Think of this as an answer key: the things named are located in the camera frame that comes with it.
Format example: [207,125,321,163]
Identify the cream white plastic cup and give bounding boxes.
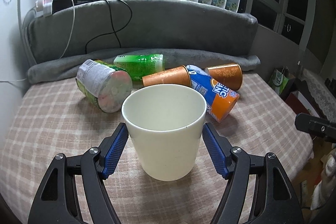
[121,84,207,181]

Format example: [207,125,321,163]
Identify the orange paper cup far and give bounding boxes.
[205,63,243,91]

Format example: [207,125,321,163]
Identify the orange paper cup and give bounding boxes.
[205,63,243,91]
[142,65,191,87]

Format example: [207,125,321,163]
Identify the orange paper cup near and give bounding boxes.
[142,65,191,87]

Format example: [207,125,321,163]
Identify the checkered beige tablecloth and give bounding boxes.
[1,73,313,223]

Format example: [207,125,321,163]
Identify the blue orange soda can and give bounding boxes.
[186,65,240,123]

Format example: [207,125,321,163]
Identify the green labelled snack canister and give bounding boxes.
[76,59,133,113]

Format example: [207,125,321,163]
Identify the grey folded blanket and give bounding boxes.
[24,0,260,84]

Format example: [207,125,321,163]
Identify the white power strip plugs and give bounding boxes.
[35,0,54,17]

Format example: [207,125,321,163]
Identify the black power adapter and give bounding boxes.
[52,0,73,14]

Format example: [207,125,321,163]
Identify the white wall cabinet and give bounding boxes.
[1,0,29,145]

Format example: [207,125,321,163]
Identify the black power cable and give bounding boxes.
[63,0,133,55]

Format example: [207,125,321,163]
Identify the white charging cable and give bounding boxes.
[0,0,76,83]

